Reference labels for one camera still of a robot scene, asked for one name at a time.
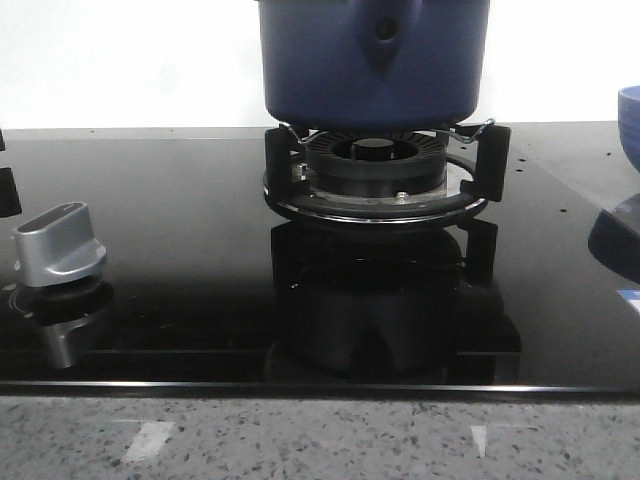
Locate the black pot support grate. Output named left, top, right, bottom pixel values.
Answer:
left=263, top=119, right=511, bottom=229

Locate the dark blue cooking pot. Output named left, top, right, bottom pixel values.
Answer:
left=258, top=1, right=490, bottom=133

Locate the black gas burner head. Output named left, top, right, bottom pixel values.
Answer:
left=305, top=132, right=446, bottom=198

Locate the black glass cooktop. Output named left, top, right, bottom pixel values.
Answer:
left=1, top=123, right=639, bottom=401

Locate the silver stove control knob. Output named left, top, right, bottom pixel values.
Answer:
left=14, top=202, right=107, bottom=287

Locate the blue label sticker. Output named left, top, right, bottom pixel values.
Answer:
left=617, top=289, right=640, bottom=315

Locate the light blue bowl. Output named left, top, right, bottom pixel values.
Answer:
left=618, top=85, right=640, bottom=171

